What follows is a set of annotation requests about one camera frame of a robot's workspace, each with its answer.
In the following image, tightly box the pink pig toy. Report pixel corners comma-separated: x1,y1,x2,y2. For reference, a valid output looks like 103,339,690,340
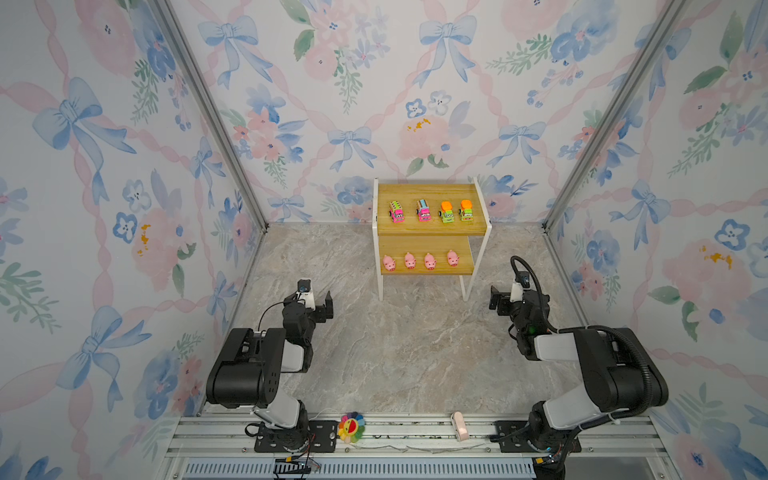
382,255,396,272
446,250,460,267
404,252,416,270
424,253,437,270

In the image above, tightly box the orange yellow toy truck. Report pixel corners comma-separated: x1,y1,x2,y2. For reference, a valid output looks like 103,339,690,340
459,199,474,222

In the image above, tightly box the orange green toy truck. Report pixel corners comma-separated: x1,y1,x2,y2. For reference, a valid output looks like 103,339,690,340
439,201,455,224

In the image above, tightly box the pink green toy truck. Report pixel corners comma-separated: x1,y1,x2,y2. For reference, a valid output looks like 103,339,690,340
389,200,405,224

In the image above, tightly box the pink teal toy truck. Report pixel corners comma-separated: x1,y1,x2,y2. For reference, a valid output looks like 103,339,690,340
417,199,432,222

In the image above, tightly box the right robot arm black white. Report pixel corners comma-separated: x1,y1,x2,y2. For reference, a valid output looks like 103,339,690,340
489,255,669,452

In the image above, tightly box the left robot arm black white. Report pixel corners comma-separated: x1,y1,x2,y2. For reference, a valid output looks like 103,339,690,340
206,282,334,453

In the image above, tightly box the white wood two-tier shelf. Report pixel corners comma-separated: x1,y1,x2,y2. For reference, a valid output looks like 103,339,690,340
371,178,492,301

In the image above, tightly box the rainbow flower plush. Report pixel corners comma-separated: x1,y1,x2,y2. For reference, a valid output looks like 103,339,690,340
337,411,366,444

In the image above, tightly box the pink eraser block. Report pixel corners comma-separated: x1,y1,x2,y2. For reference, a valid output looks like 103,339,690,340
451,411,470,442

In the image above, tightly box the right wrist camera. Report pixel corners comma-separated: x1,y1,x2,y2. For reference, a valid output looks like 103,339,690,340
510,271,531,302

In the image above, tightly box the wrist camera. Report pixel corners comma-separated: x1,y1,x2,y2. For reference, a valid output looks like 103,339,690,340
510,271,531,302
297,279,316,310

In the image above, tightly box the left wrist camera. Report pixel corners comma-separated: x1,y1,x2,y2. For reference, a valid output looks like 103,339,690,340
297,279,316,310

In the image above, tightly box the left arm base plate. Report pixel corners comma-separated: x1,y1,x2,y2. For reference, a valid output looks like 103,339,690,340
253,420,338,455

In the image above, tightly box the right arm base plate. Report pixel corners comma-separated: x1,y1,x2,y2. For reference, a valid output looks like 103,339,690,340
489,420,569,455

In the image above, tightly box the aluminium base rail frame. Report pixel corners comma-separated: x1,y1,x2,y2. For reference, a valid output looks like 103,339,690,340
156,407,681,479

